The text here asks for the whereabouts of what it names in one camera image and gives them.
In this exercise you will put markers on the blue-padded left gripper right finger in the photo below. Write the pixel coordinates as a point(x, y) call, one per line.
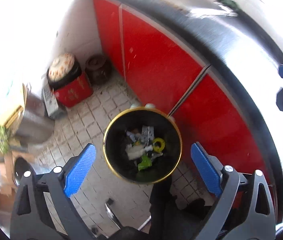
point(243, 208)

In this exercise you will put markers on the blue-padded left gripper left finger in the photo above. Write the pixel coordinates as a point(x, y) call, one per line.
point(30, 217)

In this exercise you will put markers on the yellow plastic spool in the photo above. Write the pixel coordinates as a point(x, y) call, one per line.
point(158, 145)

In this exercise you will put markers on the white sponge brush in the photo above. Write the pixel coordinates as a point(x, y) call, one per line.
point(136, 151)

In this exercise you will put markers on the green wet wipes pack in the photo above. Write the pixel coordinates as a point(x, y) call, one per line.
point(145, 172)

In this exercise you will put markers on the blue white wrapper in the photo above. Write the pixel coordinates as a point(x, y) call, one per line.
point(134, 137)

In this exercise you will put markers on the black trash bin yellow rim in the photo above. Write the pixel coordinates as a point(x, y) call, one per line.
point(115, 142)

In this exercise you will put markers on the black wok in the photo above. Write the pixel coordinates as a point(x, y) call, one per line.
point(20, 167)

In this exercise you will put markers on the red cabinet door right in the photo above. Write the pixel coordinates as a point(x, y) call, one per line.
point(207, 116)

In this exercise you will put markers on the red cabinet door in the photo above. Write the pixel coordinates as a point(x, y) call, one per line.
point(207, 116)
point(107, 15)
point(159, 67)

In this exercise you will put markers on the large steel stockpot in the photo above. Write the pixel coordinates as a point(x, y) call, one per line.
point(35, 126)

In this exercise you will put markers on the grey perforated box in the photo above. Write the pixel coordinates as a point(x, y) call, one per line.
point(51, 104)

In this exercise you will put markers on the yellow cardboard box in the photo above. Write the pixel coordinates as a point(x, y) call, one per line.
point(15, 103)

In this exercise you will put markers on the red cabinet door left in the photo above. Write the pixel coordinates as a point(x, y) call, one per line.
point(159, 67)

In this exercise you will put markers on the floral lid pot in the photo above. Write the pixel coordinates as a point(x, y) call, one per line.
point(61, 66)

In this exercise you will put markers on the dark clay pot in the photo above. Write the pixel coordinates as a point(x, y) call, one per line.
point(98, 69)

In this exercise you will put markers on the red cabinet door far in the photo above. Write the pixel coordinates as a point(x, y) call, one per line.
point(107, 15)

